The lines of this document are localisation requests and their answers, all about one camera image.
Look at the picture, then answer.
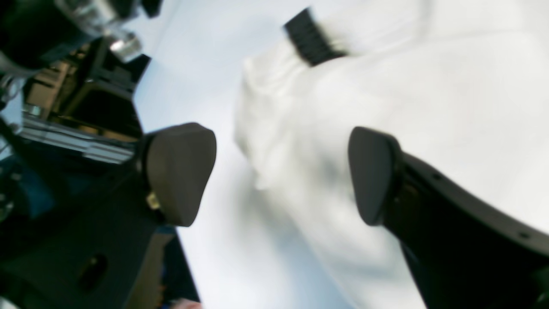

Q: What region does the black equipment case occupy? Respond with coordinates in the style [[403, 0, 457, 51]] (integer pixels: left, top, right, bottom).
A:
[[22, 39, 151, 142]]

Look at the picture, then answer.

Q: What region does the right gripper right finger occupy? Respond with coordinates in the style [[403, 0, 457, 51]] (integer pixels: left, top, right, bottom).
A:
[[348, 127, 549, 309]]

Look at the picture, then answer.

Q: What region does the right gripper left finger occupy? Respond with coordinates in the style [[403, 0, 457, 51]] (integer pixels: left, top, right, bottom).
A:
[[1, 123, 217, 309]]

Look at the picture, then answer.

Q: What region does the silver aluminium frame rail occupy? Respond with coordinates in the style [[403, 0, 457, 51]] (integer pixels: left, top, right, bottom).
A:
[[19, 115, 135, 164]]

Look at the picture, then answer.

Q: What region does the white printed T-shirt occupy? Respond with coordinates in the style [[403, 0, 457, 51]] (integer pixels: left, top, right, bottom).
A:
[[235, 0, 548, 309]]

